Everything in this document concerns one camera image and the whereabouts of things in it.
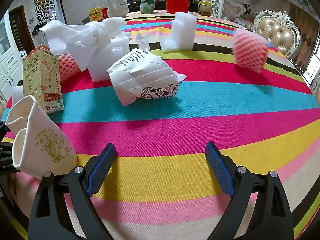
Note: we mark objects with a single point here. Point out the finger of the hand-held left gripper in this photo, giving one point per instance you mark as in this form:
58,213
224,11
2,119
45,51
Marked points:
3,126

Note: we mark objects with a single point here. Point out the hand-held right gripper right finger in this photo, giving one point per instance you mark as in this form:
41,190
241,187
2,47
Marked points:
220,171

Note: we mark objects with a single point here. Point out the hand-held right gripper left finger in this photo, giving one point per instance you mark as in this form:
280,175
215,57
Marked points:
101,171

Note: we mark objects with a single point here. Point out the white paper bag gold print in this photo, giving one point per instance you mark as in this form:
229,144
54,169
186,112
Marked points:
45,142

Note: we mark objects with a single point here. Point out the yellow cardboard medicine box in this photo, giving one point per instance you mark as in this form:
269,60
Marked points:
41,80

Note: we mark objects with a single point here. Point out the white cabinet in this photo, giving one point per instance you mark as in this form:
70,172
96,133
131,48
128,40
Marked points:
8,60

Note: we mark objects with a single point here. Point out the striped colourful tablecloth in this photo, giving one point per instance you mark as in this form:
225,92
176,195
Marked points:
175,120

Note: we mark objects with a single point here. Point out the brown door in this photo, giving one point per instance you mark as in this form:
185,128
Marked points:
21,30

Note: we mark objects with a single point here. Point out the white printed tissue pack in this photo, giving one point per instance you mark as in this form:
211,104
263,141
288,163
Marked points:
142,77

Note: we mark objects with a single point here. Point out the white foam slab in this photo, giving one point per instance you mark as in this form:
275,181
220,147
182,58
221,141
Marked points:
110,60

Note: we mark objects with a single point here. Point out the crumpled white foam sheet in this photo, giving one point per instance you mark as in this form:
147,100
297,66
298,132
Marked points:
82,37

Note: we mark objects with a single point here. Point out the beige tufted ornate chair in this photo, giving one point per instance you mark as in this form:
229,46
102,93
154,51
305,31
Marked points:
315,85
277,33

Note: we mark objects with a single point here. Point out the white foam block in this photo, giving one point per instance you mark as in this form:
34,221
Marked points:
182,32

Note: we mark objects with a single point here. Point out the yellow lid glass jar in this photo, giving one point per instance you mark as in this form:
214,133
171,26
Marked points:
96,15

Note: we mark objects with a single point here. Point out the red gift box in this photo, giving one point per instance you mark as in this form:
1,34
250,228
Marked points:
104,12

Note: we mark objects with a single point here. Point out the ornate white sofa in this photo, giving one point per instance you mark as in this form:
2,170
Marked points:
236,12

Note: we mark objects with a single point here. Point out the pickle jar yellow lid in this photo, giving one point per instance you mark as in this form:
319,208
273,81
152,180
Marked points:
205,8

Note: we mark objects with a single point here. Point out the white ceramic teapot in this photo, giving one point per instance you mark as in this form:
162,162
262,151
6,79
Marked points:
117,6

